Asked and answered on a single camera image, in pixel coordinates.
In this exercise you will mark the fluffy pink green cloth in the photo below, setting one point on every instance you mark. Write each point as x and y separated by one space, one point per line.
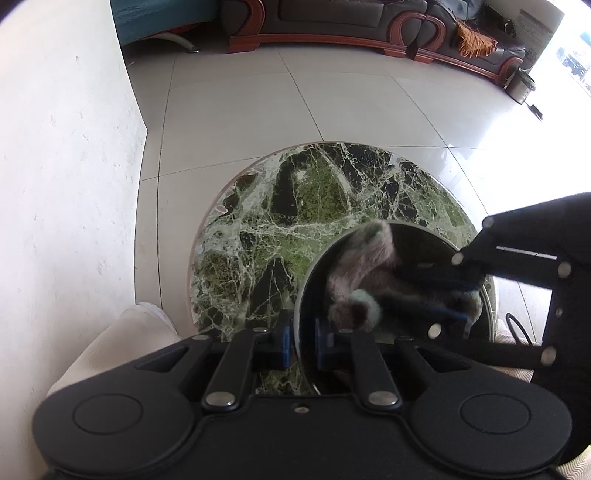
355 286

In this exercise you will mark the metal bin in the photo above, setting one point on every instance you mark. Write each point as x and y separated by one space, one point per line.
521 87

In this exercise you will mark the wall poster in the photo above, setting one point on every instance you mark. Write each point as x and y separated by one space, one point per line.
540 32

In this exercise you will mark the steel bowl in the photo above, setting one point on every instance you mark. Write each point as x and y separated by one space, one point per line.
314 295

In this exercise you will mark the teal bench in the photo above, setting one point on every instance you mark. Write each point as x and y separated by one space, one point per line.
152 18

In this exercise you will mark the round green marble table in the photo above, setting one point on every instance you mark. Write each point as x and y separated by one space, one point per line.
277 221

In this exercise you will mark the person's left leg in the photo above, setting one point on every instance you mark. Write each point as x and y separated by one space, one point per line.
106 346

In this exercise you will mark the orange fringed throw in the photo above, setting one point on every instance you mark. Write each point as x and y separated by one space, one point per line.
475 39

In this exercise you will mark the dark leather sofa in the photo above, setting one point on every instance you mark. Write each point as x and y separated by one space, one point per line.
332 23

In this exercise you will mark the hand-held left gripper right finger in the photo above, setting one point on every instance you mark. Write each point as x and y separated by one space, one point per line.
323 346

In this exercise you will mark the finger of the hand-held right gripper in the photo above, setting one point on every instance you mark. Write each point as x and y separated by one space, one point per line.
517 249
498 348

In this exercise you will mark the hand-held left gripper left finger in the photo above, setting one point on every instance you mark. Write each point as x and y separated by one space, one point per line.
282 344

